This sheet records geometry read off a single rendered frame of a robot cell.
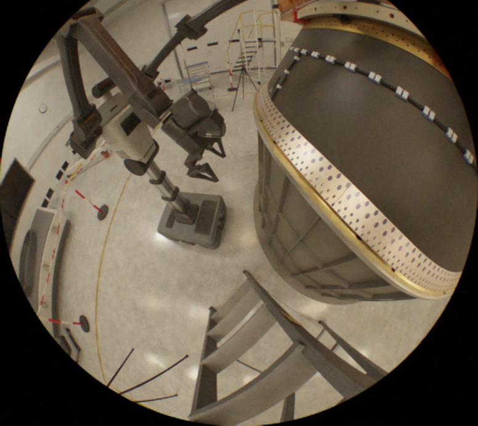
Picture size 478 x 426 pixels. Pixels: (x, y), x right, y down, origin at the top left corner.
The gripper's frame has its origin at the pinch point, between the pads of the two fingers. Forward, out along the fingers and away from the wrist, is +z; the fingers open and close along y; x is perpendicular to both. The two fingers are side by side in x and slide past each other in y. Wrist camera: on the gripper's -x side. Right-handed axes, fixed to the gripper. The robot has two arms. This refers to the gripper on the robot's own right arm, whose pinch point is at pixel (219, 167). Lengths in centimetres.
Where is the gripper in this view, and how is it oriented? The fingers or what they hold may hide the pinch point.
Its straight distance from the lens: 44.8
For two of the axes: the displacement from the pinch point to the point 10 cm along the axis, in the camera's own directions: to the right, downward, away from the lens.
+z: 5.9, 5.3, 6.1
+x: -8.0, 2.3, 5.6
